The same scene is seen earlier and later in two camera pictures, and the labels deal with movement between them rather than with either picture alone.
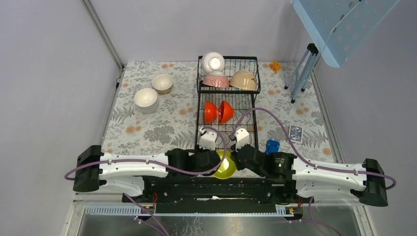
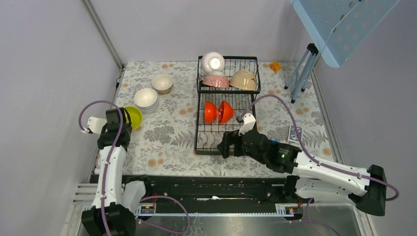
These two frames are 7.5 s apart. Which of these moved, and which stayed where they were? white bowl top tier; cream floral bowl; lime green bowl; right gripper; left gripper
Moved: lime green bowl; right gripper; left gripper
Stayed: cream floral bowl; white bowl top tier
